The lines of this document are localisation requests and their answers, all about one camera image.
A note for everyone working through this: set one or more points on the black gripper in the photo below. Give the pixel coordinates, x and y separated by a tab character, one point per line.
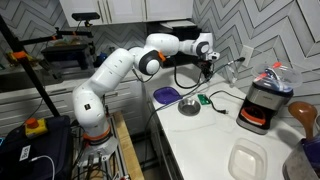
207	65

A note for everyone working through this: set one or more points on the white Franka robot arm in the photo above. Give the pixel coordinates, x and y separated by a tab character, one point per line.
110	73

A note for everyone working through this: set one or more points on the silver metal cup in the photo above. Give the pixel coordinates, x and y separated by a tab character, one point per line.
189	107

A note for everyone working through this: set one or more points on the small green board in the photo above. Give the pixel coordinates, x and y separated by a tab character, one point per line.
203	99

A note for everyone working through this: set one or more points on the black microwave oven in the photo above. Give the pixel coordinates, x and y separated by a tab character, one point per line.
185	35

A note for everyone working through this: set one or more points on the purple square plastic lid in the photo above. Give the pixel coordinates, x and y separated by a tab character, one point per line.
166	95

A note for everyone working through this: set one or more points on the black and steel coffee maker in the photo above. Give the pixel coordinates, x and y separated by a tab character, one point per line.
266	100

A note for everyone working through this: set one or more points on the clear plastic bowl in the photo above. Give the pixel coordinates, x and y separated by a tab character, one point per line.
290	78

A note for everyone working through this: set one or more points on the clear square plastic container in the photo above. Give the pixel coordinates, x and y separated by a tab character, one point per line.
248	160

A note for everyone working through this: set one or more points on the brown wooden spoon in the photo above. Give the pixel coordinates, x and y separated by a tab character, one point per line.
303	115

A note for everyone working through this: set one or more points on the white upper cabinets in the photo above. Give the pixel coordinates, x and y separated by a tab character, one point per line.
126	10

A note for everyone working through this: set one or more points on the wooden board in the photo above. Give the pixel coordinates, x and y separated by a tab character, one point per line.
128	150

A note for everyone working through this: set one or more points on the blue utensil holder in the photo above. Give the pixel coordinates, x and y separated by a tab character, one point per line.
311	150

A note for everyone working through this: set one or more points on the black countertop oven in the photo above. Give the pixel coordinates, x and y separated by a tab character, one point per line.
66	58

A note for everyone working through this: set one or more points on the black equipment case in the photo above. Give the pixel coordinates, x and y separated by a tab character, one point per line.
50	143

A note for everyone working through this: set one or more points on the white base cabinet with drawers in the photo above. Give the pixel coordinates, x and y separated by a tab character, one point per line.
33	106

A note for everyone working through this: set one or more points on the yellow emergency stop button box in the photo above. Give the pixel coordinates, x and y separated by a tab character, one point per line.
36	129

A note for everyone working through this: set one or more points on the white wall outlet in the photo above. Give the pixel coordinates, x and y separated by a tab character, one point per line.
247	55

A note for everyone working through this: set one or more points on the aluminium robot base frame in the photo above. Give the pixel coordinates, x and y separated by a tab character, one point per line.
116	143

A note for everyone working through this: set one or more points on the black stereo camera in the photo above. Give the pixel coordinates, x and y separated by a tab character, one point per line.
85	16

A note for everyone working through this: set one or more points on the black camera stand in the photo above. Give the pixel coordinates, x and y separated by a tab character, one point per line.
33	80

